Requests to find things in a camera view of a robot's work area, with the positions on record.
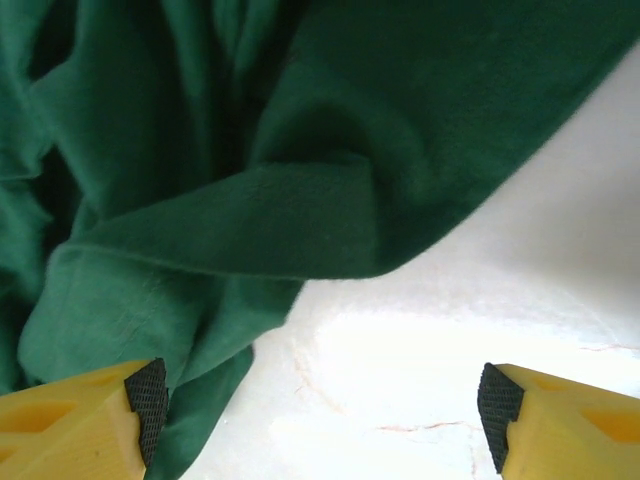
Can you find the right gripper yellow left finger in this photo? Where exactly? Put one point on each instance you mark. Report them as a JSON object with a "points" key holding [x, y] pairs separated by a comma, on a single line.
{"points": [[65, 435]]}

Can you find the green t-shirt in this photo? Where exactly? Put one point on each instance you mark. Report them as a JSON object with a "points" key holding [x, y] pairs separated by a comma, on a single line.
{"points": [[200, 150]]}

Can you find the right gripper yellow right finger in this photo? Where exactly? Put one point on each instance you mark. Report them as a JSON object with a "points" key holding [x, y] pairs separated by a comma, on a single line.
{"points": [[565, 430]]}

